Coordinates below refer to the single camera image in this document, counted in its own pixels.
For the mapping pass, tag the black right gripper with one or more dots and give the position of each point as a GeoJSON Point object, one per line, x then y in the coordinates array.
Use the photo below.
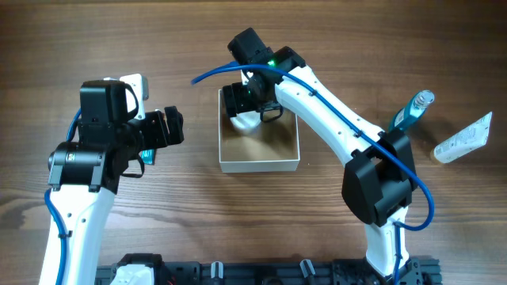
{"type": "Point", "coordinates": [230, 100]}

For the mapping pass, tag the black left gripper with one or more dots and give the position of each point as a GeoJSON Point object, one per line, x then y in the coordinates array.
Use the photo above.
{"type": "Point", "coordinates": [173, 125]}

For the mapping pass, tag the white round jar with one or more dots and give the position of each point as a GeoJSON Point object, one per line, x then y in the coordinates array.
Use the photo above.
{"type": "Point", "coordinates": [246, 122]}

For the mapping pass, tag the teal mouthwash bottle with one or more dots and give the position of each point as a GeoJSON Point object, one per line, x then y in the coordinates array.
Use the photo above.
{"type": "Point", "coordinates": [413, 111]}

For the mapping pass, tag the white lotion tube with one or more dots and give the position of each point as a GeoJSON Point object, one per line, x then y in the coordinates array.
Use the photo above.
{"type": "Point", "coordinates": [470, 138]}

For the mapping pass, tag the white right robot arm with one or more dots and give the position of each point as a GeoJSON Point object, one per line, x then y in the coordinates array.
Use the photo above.
{"type": "Point", "coordinates": [379, 176]}

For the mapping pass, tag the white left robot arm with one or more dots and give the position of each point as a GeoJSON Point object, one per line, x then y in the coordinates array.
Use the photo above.
{"type": "Point", "coordinates": [85, 171]}

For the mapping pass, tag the white cardboard box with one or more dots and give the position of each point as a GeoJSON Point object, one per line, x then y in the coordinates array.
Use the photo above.
{"type": "Point", "coordinates": [269, 147]}

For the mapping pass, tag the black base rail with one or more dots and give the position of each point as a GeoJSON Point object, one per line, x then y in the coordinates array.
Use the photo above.
{"type": "Point", "coordinates": [340, 271]}

